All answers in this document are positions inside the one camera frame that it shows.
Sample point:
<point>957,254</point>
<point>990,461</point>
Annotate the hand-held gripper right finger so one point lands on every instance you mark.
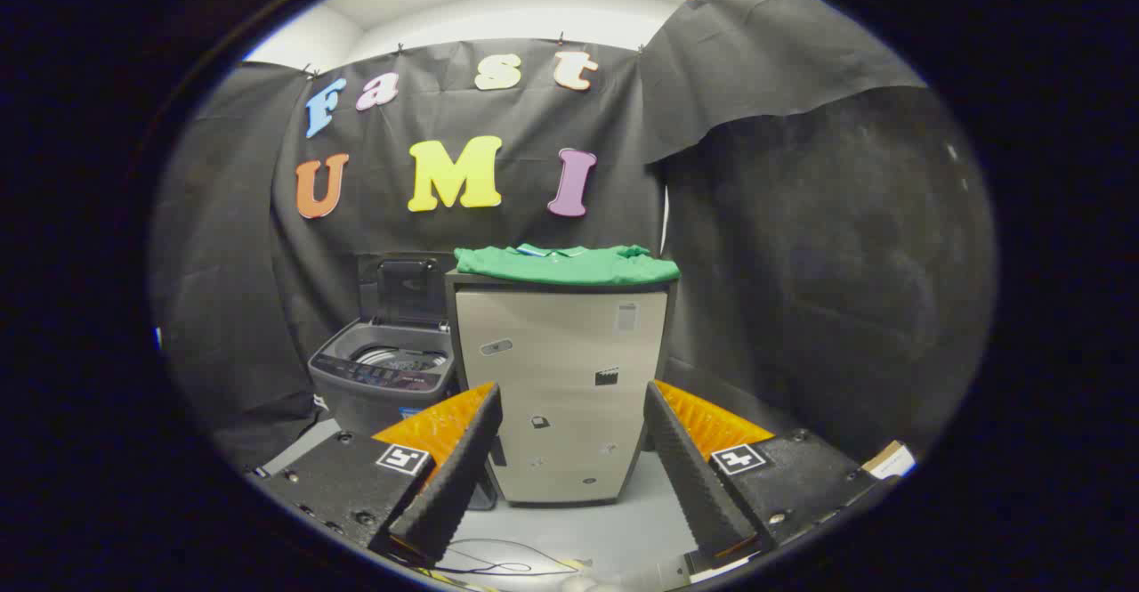
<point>694,485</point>

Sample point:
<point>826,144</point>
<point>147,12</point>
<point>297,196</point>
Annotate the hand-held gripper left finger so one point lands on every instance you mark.
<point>454,476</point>

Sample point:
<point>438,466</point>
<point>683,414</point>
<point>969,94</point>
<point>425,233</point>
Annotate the grey washing machine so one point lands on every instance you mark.
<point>356,396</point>

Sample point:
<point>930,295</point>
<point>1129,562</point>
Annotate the green polo shirt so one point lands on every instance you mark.
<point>569,267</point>

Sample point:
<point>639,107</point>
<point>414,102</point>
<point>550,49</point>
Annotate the beige cabinet with dark top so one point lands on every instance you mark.
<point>561,369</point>

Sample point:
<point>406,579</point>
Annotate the cardboard box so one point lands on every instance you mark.
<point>890,461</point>

